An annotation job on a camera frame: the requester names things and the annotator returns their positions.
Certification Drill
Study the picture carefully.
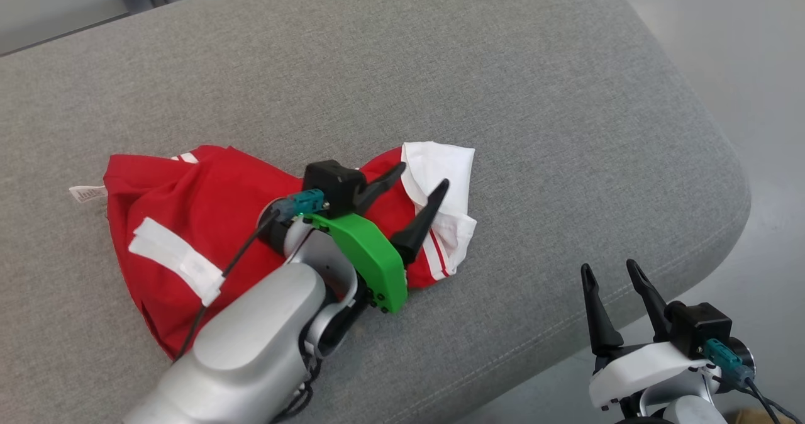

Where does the black right camera cable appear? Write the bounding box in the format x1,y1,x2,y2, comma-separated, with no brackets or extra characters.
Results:
742,374,805,424

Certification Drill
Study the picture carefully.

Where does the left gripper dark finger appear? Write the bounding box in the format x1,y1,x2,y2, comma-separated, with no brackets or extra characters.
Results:
355,162,408,216
389,179,451,266

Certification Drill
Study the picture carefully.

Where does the black left camera cable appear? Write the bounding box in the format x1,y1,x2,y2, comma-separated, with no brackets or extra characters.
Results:
173,205,291,362

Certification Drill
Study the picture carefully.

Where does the teal left camera connector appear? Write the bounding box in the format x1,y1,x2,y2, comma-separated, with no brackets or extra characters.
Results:
286,188,328,220

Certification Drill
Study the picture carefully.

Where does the red white-trimmed basketball jersey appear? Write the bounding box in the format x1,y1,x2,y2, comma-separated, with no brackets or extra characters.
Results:
68,141,477,360

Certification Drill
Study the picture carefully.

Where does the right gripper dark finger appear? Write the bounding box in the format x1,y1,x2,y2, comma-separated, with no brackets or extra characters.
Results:
626,259,672,344
580,264,625,357

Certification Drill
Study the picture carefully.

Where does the black camera cable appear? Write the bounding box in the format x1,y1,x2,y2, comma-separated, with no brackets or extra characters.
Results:
742,374,805,424
173,205,291,362

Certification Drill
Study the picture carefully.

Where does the grey fabric sofa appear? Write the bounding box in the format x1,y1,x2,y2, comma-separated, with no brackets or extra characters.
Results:
0,0,752,424

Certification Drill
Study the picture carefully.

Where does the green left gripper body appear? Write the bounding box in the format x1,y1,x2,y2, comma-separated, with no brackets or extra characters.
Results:
302,212,409,315

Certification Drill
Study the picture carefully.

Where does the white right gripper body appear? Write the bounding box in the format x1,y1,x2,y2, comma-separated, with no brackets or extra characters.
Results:
589,341,723,412

